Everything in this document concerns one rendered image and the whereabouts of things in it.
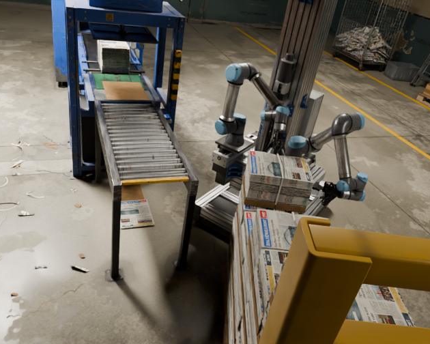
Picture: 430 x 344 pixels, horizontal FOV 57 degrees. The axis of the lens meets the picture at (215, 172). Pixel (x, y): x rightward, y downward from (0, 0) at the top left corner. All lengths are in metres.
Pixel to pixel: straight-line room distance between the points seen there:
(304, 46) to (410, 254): 2.34
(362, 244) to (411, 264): 0.07
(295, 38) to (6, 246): 2.56
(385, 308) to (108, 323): 1.84
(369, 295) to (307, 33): 1.90
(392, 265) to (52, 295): 2.55
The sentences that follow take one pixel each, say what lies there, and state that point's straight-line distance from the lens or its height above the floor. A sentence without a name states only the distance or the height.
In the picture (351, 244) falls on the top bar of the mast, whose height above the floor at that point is 1.85.
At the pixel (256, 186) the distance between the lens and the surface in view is 2.33.
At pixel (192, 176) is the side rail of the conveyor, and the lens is 2.64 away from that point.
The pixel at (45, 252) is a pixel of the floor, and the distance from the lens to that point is 3.25.
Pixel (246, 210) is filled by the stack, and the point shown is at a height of 0.82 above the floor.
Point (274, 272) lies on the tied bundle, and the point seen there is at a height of 1.06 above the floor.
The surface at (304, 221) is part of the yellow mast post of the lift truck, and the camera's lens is 0.62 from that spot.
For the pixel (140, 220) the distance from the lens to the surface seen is 3.47.
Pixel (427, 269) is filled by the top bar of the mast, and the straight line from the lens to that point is 0.66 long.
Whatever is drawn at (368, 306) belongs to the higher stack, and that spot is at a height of 1.29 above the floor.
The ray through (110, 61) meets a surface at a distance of 4.35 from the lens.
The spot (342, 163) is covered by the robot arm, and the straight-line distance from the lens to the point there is 2.58.
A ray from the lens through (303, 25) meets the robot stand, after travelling 2.86.
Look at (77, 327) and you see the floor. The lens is 2.77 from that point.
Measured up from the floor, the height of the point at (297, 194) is 0.96.
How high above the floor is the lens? 2.20
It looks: 31 degrees down
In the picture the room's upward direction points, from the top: 10 degrees clockwise
